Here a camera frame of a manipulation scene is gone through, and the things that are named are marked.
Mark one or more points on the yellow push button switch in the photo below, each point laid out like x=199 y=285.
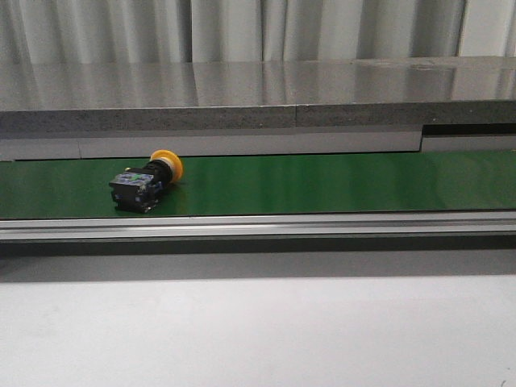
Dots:
x=140 y=189

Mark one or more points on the grey stone counter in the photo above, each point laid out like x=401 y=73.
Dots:
x=81 y=111

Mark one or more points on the green conveyor belt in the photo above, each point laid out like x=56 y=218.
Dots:
x=293 y=184

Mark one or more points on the white curtain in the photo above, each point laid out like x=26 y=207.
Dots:
x=87 y=32

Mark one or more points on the aluminium conveyor frame rail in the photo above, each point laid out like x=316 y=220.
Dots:
x=254 y=226

